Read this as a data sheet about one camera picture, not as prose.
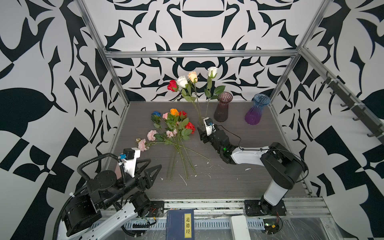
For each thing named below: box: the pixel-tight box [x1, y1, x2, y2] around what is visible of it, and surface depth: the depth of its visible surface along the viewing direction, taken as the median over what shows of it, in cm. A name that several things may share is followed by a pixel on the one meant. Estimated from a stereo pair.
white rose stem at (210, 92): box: [204, 66, 226, 118], surface depth 79 cm
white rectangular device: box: [229, 215, 251, 240], surface depth 66 cm
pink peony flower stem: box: [135, 129, 169, 152], surface depth 98 cm
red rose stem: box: [167, 80, 201, 126], surface depth 81 cm
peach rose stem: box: [188, 71, 202, 125], surface depth 75 cm
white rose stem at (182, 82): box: [176, 75, 200, 125], surface depth 75 cm
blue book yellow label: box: [165, 209, 195, 240], surface depth 70 cm
